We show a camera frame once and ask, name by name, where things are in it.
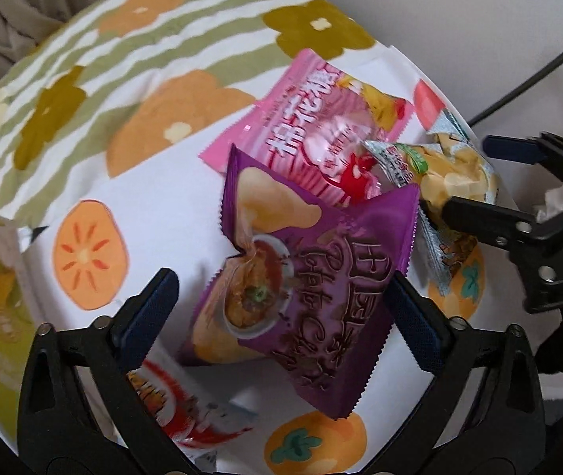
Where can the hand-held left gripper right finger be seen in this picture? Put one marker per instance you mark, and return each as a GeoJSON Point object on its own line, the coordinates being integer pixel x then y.
{"type": "Point", "coordinates": [415, 326]}

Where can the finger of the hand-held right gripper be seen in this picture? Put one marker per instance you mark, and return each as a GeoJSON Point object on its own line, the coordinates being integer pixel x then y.
{"type": "Point", "coordinates": [484, 220]}
{"type": "Point", "coordinates": [509, 149]}

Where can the purple potato chip packet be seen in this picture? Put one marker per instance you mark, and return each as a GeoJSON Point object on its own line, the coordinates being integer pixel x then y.
{"type": "Point", "coordinates": [321, 282]}

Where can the white persimmon-print cloth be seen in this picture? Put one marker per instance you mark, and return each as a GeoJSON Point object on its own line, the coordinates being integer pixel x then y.
{"type": "Point", "coordinates": [128, 198]}

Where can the green striped floral blanket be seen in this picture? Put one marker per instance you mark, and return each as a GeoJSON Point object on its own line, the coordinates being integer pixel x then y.
{"type": "Point", "coordinates": [113, 49]}

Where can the yellow clear snack packet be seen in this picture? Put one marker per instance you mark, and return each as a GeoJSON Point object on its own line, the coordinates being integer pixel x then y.
{"type": "Point", "coordinates": [454, 178]}

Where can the white crumpled cloth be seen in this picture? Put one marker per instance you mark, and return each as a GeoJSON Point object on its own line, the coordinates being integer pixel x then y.
{"type": "Point", "coordinates": [553, 205]}

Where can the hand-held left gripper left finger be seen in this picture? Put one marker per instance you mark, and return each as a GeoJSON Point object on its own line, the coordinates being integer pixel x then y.
{"type": "Point", "coordinates": [152, 304]}

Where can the pink marshmallow packet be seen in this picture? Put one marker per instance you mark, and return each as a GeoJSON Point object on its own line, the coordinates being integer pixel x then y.
{"type": "Point", "coordinates": [301, 118]}

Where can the red snack packet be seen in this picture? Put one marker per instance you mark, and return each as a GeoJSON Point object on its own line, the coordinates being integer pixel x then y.
{"type": "Point", "coordinates": [182, 405]}

